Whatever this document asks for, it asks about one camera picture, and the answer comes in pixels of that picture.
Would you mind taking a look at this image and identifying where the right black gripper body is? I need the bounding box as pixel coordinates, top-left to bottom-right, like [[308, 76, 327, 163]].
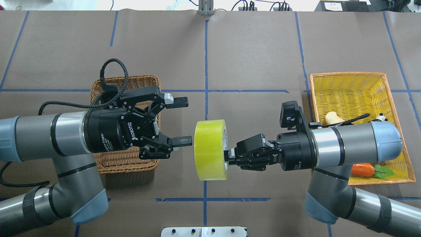
[[235, 132, 317, 171]]

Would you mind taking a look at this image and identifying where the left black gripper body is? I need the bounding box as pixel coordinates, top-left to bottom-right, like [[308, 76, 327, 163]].
[[83, 85, 164, 153]]

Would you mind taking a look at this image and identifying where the yellow tape roll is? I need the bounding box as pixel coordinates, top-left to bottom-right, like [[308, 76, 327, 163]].
[[194, 119, 228, 181]]

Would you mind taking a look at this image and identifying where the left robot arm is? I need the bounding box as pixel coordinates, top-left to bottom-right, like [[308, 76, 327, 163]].
[[1, 84, 192, 237]]

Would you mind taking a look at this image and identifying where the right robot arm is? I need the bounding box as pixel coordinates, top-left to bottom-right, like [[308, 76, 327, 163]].
[[223, 121, 421, 237]]

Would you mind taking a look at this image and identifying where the brown wicker basket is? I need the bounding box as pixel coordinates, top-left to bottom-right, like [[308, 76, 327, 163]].
[[89, 75, 161, 174]]

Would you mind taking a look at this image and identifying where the yellow plastic basket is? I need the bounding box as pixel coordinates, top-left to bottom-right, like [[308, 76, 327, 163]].
[[310, 72, 416, 185]]

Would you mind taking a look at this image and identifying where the orange toy carrot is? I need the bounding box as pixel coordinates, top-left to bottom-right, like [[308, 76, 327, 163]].
[[351, 163, 395, 179]]

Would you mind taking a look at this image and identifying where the panda toy figure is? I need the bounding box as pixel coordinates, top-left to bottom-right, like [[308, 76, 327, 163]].
[[373, 113, 388, 122]]

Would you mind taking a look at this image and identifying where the black box device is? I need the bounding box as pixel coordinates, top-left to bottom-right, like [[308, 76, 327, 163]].
[[314, 0, 370, 12]]

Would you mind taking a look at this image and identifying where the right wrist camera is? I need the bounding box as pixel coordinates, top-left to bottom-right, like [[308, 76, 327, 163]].
[[280, 100, 309, 131]]

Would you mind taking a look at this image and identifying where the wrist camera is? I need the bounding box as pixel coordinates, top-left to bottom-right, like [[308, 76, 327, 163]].
[[91, 83, 122, 109], [280, 100, 309, 131]]

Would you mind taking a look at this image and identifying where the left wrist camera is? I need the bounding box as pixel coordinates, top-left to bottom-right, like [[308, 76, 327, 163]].
[[91, 83, 122, 109]]

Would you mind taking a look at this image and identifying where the white camera pole mount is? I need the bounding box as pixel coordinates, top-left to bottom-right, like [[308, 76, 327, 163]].
[[161, 226, 248, 237]]

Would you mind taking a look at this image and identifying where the aluminium frame post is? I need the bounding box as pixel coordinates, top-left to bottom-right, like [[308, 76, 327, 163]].
[[198, 0, 214, 15]]

